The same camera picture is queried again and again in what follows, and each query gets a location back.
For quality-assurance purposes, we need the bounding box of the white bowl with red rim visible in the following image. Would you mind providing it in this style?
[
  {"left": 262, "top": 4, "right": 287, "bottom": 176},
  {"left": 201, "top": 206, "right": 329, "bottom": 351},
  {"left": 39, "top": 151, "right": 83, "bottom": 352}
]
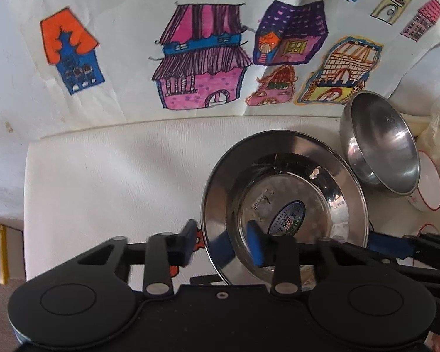
[{"left": 407, "top": 150, "right": 440, "bottom": 212}]

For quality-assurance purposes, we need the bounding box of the cream rolled stick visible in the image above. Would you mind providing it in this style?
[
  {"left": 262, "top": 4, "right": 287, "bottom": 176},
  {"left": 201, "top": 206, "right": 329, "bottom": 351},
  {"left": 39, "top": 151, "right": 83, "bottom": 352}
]
[{"left": 404, "top": 113, "right": 432, "bottom": 137}]

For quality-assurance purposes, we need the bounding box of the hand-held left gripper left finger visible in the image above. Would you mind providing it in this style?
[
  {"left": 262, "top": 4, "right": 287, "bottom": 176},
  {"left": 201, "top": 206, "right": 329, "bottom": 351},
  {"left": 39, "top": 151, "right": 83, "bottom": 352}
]
[{"left": 77, "top": 219, "right": 200, "bottom": 299}]

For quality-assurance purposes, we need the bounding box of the stainless steel bowl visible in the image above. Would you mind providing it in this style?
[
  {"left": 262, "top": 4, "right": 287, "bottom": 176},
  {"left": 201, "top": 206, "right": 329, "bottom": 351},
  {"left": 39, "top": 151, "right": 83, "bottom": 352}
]
[{"left": 339, "top": 91, "right": 421, "bottom": 196}]

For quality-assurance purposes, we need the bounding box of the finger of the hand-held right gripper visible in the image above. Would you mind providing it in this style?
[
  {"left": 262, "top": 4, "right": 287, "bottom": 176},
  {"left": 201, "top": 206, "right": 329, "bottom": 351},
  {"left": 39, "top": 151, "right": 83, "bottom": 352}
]
[
  {"left": 368, "top": 232, "right": 440, "bottom": 265},
  {"left": 396, "top": 258, "right": 440, "bottom": 292}
]

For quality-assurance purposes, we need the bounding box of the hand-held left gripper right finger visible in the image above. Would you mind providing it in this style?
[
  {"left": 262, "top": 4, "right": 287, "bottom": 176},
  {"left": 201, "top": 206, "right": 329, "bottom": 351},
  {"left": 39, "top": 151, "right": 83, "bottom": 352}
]
[{"left": 246, "top": 220, "right": 402, "bottom": 298}]

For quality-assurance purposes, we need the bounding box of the white printed table mat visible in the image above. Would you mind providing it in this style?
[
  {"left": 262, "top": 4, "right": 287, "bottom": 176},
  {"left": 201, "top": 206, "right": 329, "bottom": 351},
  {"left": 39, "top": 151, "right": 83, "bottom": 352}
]
[{"left": 24, "top": 115, "right": 440, "bottom": 303}]

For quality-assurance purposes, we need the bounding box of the stainless steel plate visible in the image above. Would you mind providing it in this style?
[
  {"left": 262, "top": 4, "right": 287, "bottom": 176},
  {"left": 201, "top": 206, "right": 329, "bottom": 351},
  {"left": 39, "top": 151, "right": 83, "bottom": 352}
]
[{"left": 200, "top": 129, "right": 370, "bottom": 287}]

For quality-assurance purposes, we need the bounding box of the cloth printed with colourful houses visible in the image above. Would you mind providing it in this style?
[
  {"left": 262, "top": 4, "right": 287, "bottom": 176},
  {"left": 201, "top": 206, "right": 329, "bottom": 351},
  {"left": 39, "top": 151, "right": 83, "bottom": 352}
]
[{"left": 0, "top": 0, "right": 440, "bottom": 143}]

